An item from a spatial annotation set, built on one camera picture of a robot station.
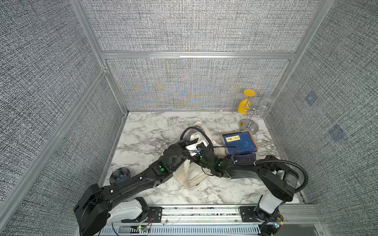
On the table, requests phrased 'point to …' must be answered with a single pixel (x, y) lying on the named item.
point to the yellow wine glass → (244, 104)
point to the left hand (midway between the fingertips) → (199, 136)
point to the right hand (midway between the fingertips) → (189, 151)
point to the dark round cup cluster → (119, 175)
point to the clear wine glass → (263, 114)
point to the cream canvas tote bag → (189, 175)
